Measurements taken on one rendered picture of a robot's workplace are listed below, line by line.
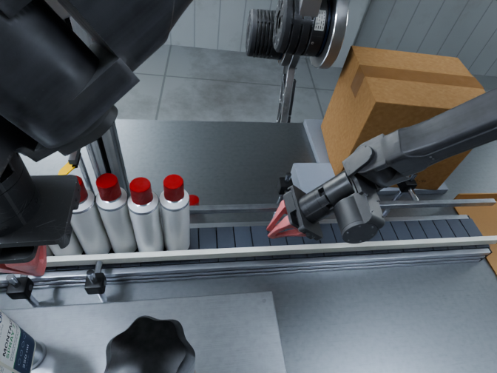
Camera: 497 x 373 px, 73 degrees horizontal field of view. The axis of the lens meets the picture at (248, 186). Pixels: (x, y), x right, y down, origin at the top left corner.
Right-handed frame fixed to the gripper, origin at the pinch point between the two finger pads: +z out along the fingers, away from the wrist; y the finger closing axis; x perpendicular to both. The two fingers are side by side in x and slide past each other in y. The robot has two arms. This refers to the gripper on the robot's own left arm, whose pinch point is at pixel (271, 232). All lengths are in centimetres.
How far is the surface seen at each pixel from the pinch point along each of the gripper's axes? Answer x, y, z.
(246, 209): -5.8, -3.9, 1.1
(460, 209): 51, -11, -29
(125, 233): -23.6, 0.9, 15.6
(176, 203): -21.7, 1.0, 3.1
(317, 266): 13.4, 4.5, -0.9
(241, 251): -3.8, 3.2, 5.6
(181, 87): 41, -188, 83
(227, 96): 67, -179, 62
